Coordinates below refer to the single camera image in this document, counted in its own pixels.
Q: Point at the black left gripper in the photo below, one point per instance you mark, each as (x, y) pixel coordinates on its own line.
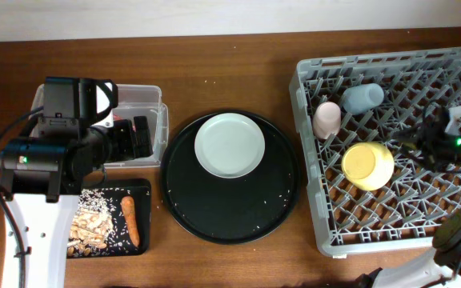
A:
(123, 127)

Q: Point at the orange carrot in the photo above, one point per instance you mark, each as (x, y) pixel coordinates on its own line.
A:
(128, 211)

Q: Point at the peanut shells and rice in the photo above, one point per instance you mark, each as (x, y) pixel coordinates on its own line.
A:
(99, 228)

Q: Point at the pink cup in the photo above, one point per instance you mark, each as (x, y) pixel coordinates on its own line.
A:
(327, 120)

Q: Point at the blue cup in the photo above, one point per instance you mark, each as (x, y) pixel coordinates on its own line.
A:
(360, 99)

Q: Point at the yellow bowl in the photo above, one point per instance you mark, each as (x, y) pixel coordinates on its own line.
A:
(368, 165)

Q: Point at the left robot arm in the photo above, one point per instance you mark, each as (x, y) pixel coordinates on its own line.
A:
(68, 134)

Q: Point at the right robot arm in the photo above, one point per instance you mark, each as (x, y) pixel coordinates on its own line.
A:
(441, 265)

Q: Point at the grey dishwasher rack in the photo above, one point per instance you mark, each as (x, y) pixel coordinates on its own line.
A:
(404, 213)

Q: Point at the clear plastic bin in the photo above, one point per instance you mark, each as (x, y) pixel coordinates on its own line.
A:
(133, 100)

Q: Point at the black rectangular tray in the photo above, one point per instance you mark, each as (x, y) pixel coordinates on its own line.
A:
(140, 192)

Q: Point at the grey round plate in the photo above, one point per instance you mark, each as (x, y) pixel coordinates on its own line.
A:
(229, 145)

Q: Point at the round black serving tray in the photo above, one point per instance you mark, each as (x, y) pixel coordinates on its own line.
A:
(230, 211)

